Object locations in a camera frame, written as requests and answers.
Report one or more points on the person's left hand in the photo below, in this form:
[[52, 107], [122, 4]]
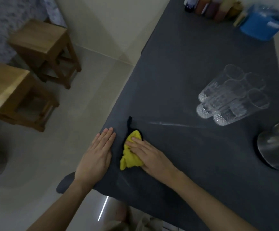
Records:
[[93, 161]]

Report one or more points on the person's right hand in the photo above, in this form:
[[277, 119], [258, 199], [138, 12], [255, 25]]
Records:
[[153, 159]]

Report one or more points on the person's right fingers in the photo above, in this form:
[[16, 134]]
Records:
[[139, 147]]

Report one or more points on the person's left little finger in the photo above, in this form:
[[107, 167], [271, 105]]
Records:
[[94, 143]]

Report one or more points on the person's left middle finger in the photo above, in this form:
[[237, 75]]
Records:
[[106, 140]]

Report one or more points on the yellow cleaning cloth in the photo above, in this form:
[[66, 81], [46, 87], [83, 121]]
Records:
[[129, 157]]

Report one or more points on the person's right forearm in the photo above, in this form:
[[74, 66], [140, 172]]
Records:
[[206, 204]]

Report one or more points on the person's left forearm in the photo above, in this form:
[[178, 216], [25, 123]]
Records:
[[62, 209]]

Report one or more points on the dark grey tablecloth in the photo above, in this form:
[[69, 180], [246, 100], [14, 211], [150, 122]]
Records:
[[190, 146]]

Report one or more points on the person's light clothing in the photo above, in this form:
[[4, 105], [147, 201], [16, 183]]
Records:
[[134, 221]]

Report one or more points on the clear cut-base drinking glass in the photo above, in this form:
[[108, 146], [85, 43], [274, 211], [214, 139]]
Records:
[[256, 81], [220, 101], [243, 109], [217, 84]]

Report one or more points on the large wooden stool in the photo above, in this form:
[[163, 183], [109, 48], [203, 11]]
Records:
[[9, 91]]

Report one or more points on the small wooden stool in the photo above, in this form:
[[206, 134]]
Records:
[[42, 45]]

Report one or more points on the shiny steel jug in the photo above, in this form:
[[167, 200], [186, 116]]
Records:
[[276, 146]]

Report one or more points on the patterned grey fabric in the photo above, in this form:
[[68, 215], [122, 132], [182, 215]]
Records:
[[7, 21]]

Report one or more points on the dark blue bottle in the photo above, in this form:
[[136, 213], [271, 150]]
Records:
[[190, 4]]

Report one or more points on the yellowish spice jar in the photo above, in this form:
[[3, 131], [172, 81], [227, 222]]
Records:
[[235, 9]]

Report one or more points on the blue plastic container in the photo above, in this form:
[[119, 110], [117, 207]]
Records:
[[261, 22]]

